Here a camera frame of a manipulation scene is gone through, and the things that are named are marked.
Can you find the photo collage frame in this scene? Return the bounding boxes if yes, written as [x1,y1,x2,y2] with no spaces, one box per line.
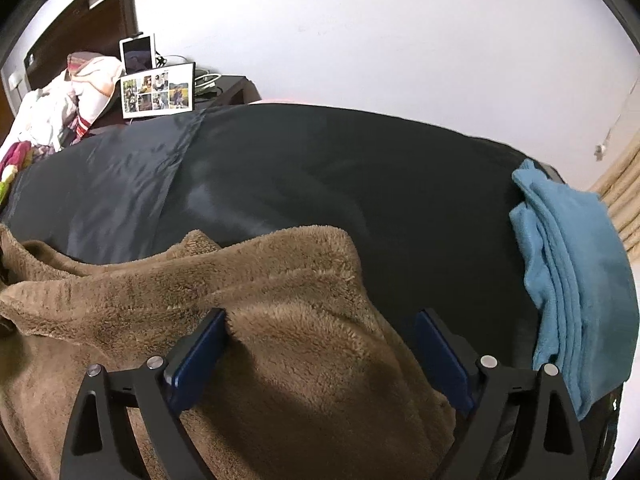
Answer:
[121,62,196,120]

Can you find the white charger cable with plug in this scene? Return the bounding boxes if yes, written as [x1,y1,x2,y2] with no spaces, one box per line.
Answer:
[592,105,640,158]

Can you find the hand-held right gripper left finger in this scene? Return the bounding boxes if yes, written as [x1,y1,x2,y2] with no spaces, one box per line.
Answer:
[59,307,228,480]

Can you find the white clothes pile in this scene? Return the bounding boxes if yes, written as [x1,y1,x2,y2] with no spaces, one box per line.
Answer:
[0,72,78,161]

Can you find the beige curtain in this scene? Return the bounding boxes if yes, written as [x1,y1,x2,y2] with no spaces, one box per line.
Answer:
[587,135,640,256]

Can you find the black satin sheet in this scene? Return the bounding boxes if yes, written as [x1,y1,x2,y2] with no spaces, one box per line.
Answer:
[0,102,621,480]

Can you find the striped pillow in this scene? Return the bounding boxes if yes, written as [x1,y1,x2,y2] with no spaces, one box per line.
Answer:
[66,51,126,146]

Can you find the pink clothes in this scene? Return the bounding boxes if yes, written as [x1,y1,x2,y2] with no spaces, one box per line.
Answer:
[0,141,33,176]

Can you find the dark wooden headboard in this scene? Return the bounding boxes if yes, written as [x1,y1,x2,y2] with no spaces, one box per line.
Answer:
[24,0,138,91]

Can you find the dark nightstand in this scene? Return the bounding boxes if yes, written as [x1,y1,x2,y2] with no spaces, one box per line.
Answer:
[192,75,263,111]

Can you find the brown fleece garment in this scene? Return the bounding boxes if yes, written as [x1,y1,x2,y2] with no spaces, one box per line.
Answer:
[0,222,458,480]

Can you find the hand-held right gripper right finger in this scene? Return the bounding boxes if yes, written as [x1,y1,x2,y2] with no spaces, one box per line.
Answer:
[414,308,591,480]

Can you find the teal folded cloth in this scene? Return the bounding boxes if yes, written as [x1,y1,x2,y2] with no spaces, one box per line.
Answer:
[509,158,640,421]

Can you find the white tablet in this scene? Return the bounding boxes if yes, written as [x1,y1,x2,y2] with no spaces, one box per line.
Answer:
[119,33,157,78]

